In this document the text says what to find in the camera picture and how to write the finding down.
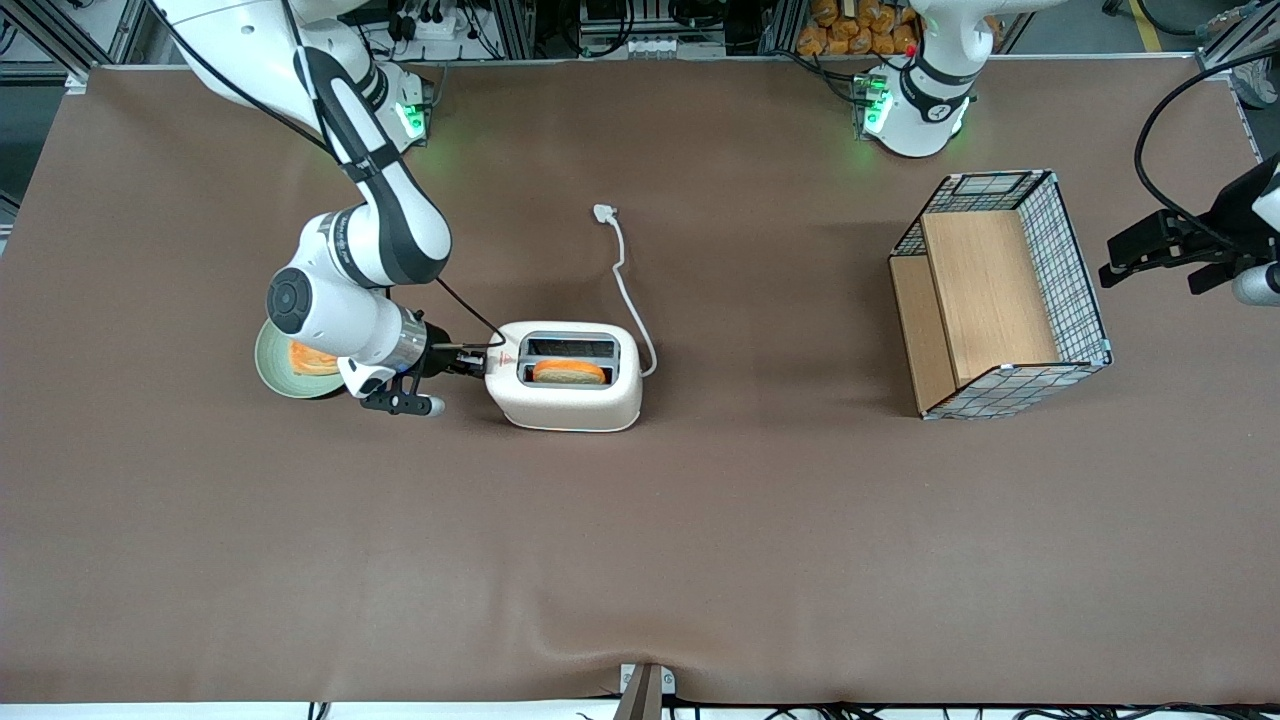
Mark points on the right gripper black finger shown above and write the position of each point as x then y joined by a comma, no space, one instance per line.
472,368
474,352

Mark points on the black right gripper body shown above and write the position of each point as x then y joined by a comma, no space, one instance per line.
437,355

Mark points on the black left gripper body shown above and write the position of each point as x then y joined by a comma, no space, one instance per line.
1222,226

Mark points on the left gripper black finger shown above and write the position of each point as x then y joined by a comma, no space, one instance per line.
1125,255
1178,238

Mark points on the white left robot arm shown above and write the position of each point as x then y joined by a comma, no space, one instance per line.
925,90

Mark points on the white two-slot toaster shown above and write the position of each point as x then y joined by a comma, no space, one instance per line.
565,405

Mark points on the toast slice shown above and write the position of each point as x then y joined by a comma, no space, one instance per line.
570,372

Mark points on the orange triangular pastry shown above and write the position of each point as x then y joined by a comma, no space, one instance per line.
310,360

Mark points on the wooden board insert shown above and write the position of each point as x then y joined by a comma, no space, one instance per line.
985,290

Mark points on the pale green round plate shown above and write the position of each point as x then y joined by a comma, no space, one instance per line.
272,365

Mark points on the white power strip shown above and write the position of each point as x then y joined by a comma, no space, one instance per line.
435,22

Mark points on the orange bread bags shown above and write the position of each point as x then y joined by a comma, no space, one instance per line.
855,30

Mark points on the metal table edge clamp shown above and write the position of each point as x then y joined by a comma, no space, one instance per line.
645,690

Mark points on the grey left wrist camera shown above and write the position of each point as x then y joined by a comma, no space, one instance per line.
1258,285

